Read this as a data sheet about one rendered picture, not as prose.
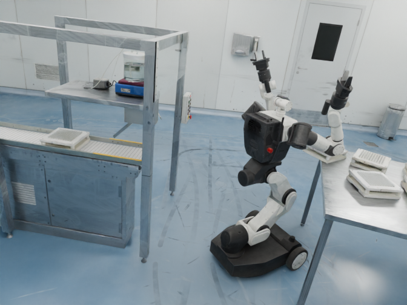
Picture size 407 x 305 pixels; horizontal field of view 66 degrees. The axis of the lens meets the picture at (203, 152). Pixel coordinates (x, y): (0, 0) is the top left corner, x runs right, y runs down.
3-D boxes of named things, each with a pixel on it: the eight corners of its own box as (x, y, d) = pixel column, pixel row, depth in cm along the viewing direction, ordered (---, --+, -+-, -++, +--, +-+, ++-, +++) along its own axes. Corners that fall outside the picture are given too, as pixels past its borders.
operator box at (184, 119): (189, 118, 305) (191, 92, 294) (186, 124, 290) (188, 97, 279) (183, 117, 306) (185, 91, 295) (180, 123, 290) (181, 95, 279)
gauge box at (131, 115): (158, 121, 229) (159, 95, 221) (154, 126, 219) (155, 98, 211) (129, 117, 231) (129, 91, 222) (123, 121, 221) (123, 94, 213)
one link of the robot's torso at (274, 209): (255, 241, 234) (293, 190, 233) (238, 226, 248) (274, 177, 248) (265, 245, 244) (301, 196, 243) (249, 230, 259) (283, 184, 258)
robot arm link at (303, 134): (314, 149, 188) (298, 141, 182) (303, 149, 196) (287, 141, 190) (319, 132, 190) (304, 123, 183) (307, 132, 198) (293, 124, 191)
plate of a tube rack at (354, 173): (381, 173, 219) (381, 171, 219) (403, 193, 197) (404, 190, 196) (347, 172, 217) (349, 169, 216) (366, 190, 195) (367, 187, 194)
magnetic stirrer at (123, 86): (154, 91, 217) (154, 78, 213) (145, 99, 197) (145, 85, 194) (126, 87, 218) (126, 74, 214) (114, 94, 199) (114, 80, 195)
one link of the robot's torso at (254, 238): (249, 249, 233) (252, 235, 228) (233, 232, 248) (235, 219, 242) (269, 240, 244) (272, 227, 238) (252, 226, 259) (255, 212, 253)
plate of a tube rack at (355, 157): (390, 160, 245) (391, 157, 244) (386, 170, 227) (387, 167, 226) (358, 150, 257) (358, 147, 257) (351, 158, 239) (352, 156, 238)
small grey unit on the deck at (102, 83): (113, 88, 213) (113, 78, 211) (109, 90, 207) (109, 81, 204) (96, 85, 214) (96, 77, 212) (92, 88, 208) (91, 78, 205)
